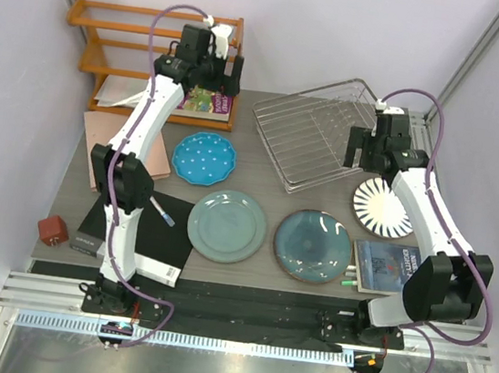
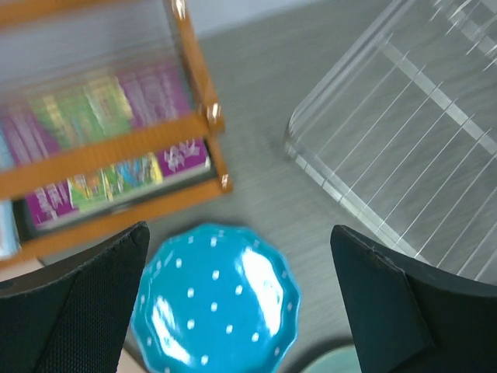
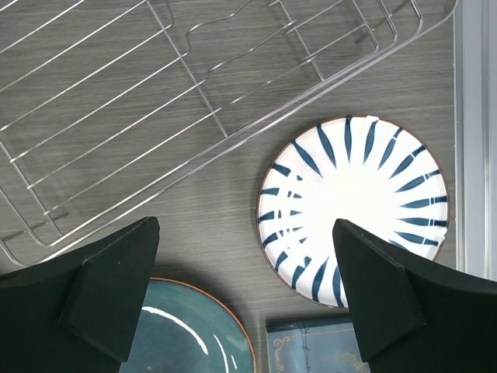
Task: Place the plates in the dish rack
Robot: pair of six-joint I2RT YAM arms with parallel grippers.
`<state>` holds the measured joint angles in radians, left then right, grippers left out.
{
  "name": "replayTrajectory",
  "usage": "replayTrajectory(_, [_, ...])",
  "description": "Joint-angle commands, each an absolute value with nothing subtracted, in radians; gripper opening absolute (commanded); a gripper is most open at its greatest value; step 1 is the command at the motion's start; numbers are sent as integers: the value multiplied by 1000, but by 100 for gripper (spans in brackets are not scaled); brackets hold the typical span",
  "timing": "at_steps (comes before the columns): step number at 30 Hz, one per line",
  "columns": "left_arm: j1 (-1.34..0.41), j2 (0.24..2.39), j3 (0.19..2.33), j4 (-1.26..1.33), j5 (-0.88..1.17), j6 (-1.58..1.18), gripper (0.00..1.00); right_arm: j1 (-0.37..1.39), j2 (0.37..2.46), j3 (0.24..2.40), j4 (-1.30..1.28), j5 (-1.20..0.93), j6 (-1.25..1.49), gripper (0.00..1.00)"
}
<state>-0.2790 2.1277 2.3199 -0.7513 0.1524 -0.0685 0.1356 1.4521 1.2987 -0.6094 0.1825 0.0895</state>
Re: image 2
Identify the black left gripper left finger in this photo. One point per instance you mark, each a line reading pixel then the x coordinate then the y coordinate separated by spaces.
pixel 73 315

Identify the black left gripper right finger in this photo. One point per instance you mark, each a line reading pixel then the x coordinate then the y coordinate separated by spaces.
pixel 408 316

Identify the grey-green ceramic plate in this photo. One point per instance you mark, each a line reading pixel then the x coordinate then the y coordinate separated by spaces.
pixel 342 359

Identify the blue polka dot plate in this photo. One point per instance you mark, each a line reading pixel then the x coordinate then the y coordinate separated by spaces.
pixel 216 298

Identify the wire dish rack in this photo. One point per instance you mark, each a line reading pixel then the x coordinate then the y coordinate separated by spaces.
pixel 401 132

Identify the wooden shelf rack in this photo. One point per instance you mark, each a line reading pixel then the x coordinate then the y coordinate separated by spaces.
pixel 206 124

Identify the purple green paperback book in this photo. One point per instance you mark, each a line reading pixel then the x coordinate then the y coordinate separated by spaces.
pixel 96 111

